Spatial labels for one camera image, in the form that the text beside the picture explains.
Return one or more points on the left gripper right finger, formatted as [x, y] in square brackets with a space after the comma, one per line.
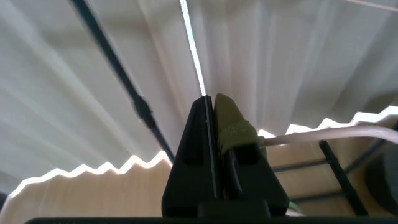
[258, 183]

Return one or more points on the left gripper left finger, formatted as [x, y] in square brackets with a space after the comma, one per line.
[186, 186]

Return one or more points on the green printed t-shirt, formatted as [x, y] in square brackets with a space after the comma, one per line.
[230, 124]

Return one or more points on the pink clothes hanger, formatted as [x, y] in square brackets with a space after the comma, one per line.
[342, 133]
[373, 6]

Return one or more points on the black clothes rack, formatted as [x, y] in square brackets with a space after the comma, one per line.
[141, 107]

